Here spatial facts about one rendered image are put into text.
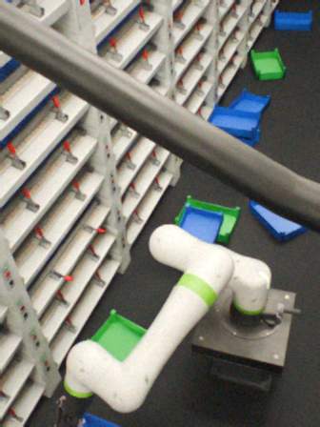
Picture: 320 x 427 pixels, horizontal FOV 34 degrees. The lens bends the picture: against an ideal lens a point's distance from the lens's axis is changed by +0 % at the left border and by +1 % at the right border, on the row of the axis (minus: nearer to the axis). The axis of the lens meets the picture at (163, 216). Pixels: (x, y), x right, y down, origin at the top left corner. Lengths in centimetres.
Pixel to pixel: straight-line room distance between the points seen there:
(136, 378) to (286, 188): 115
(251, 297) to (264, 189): 165
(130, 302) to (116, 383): 120
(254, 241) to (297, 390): 83
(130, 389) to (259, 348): 74
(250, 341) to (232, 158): 176
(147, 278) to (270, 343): 85
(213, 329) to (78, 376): 74
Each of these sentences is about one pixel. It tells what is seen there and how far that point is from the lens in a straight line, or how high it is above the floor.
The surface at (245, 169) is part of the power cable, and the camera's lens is 28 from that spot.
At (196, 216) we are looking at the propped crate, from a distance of 279.
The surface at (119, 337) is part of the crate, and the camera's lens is 246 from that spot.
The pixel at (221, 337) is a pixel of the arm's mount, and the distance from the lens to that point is 202.
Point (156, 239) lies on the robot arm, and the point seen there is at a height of 90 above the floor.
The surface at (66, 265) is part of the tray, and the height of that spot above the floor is 47.
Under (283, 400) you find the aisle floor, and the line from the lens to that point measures 232.
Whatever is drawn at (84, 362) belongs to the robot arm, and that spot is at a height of 85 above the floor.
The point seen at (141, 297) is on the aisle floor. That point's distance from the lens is 257.
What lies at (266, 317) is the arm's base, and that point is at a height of 38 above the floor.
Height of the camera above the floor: 207
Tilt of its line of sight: 45 degrees down
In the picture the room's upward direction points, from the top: 5 degrees counter-clockwise
